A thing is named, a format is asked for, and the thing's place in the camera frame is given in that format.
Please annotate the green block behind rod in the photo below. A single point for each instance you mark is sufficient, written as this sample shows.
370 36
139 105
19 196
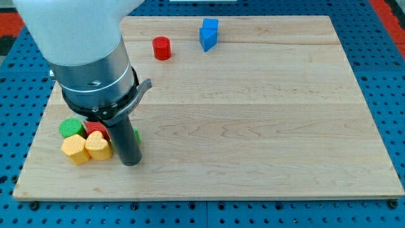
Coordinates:
137 135

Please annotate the yellow pentagon block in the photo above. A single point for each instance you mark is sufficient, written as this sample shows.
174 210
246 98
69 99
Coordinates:
74 148

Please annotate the yellow heart block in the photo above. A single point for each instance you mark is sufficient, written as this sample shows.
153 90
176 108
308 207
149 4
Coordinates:
98 147

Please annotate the blue triangular block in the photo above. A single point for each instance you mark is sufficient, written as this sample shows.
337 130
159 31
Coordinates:
207 38

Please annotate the red cylinder block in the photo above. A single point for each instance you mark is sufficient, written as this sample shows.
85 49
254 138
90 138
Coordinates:
161 48

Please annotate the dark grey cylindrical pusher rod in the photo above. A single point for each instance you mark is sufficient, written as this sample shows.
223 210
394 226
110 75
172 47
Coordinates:
125 142

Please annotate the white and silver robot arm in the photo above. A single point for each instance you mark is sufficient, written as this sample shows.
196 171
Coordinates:
83 45

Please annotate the red textured block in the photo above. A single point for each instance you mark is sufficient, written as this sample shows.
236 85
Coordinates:
96 126

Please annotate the green cylinder block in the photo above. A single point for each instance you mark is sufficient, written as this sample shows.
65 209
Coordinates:
72 126

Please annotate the wooden board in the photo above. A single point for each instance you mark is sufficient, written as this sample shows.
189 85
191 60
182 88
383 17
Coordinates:
272 112

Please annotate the blue cube block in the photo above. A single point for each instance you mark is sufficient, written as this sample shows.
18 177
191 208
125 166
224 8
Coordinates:
210 23

